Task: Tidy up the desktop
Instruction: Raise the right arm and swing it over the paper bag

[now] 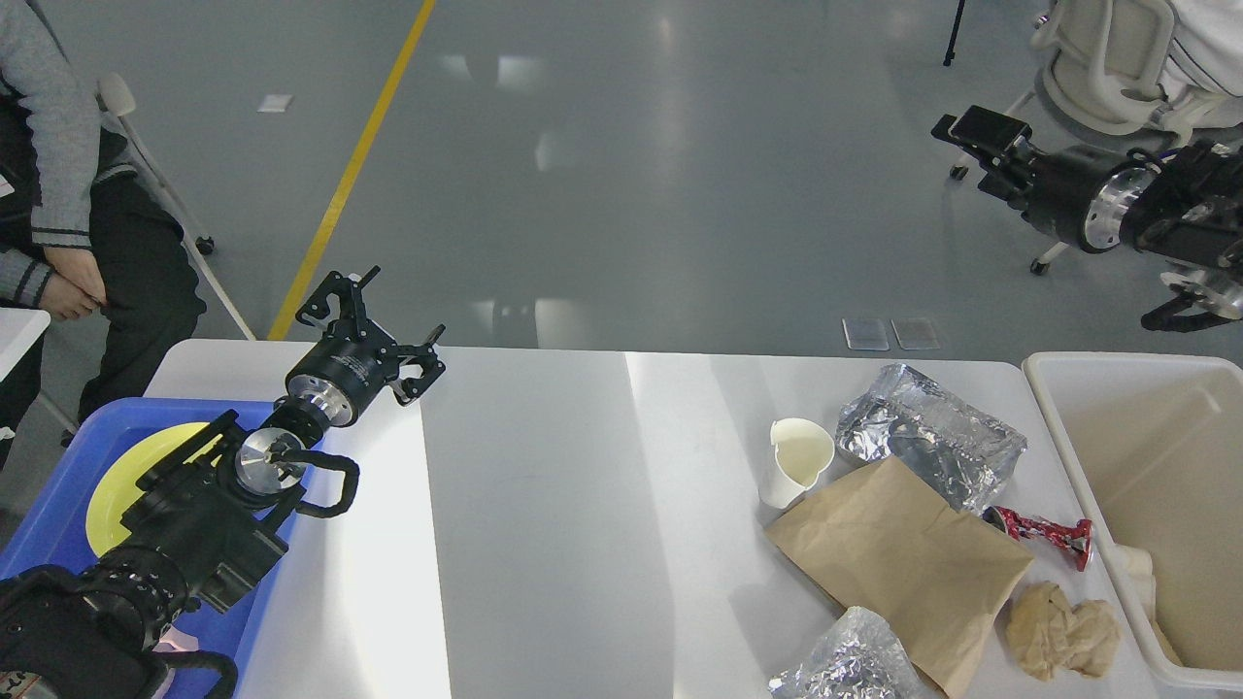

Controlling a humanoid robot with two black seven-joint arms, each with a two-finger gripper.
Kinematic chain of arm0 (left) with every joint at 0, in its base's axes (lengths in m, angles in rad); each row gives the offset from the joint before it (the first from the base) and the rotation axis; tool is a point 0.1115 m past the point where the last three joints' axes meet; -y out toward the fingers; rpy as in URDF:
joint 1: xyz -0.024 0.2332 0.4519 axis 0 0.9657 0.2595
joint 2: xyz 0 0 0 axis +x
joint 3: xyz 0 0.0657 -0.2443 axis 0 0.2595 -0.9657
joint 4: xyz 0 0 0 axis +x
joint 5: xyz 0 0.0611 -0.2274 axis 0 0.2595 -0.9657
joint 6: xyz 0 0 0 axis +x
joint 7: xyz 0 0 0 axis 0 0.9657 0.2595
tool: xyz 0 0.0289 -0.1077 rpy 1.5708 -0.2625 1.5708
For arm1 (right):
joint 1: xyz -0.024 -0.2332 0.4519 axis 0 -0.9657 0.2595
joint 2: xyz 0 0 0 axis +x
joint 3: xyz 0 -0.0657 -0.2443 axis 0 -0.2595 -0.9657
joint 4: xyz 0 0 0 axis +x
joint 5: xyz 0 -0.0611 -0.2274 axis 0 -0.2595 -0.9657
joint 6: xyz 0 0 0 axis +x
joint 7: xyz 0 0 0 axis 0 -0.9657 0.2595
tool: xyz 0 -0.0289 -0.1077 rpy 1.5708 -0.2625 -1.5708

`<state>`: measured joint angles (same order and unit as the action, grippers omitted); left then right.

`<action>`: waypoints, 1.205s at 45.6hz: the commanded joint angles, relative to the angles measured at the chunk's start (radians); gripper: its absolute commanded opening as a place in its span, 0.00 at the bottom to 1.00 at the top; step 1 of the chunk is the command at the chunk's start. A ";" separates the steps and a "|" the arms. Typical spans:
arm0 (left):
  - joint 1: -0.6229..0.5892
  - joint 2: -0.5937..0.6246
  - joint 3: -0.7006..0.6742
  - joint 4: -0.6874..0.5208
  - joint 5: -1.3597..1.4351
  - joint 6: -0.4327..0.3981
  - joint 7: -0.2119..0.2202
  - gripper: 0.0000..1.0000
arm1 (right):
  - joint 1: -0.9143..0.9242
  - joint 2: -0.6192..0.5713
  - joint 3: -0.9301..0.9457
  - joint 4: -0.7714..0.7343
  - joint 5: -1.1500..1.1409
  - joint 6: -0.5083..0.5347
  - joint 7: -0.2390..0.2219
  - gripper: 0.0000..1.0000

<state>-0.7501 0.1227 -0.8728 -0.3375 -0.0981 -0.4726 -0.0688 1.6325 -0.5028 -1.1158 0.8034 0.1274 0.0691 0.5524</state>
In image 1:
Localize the chair leg with caster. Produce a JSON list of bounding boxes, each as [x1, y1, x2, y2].
[[96, 73, 257, 341]]

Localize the white plastic bin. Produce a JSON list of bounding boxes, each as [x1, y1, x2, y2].
[[1023, 352, 1242, 695]]

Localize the crushed red soda can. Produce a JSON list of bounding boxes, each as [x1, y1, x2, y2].
[[982, 506, 1093, 572]]

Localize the yellow plastic plate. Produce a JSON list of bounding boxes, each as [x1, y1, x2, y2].
[[85, 420, 208, 557]]

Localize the seated person grey sweater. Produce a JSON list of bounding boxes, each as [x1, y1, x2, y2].
[[1, 1, 206, 423]]

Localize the black tripod leg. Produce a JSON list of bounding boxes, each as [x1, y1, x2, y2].
[[941, 0, 967, 68]]

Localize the crumpled brown paper ball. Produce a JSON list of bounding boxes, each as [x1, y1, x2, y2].
[[1006, 582, 1122, 682]]

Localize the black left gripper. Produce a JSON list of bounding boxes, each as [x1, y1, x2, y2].
[[286, 265, 447, 427]]

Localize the white side table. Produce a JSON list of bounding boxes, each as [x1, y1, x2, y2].
[[0, 307, 50, 382]]

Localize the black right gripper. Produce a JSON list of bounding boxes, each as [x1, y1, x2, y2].
[[931, 106, 1156, 255]]

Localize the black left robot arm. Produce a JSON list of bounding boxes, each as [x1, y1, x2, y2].
[[1, 272, 447, 698]]

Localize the crumpled foil front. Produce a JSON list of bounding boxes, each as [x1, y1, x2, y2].
[[767, 606, 938, 698]]

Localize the brown paper bag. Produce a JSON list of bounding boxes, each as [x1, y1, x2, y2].
[[764, 456, 1034, 698]]

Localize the seated person white shirt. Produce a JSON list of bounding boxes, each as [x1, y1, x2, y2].
[[1158, 1, 1242, 100]]

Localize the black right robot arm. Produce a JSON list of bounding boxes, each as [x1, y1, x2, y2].
[[931, 106, 1242, 333]]

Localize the crumpled foil near gripper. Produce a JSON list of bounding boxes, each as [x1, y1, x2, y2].
[[835, 363, 1028, 515]]

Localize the white paper cup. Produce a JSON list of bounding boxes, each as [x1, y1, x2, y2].
[[758, 417, 837, 510]]

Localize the pink mug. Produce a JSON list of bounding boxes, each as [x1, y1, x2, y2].
[[152, 627, 200, 653]]

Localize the blue plastic tray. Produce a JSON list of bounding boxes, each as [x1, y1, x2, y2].
[[2, 398, 277, 670]]

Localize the white office chair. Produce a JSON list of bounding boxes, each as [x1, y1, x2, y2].
[[947, 0, 1243, 276]]

